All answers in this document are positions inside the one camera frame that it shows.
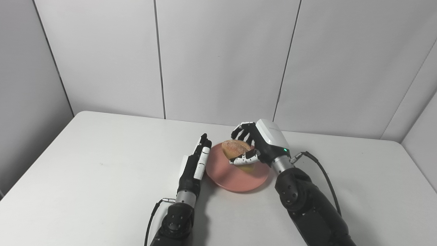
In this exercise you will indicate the golden bread roll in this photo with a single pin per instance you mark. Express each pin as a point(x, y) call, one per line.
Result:
point(235, 147)

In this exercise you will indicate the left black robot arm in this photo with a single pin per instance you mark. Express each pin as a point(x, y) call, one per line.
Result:
point(175, 222)

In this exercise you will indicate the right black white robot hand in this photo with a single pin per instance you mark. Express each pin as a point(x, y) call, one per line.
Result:
point(269, 140)

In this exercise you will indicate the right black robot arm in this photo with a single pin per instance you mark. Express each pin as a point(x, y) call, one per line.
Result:
point(307, 205)

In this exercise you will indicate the pink round plate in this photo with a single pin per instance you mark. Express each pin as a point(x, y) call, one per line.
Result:
point(232, 177)

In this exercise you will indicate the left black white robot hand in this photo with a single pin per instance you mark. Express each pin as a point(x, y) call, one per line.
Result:
point(191, 174)

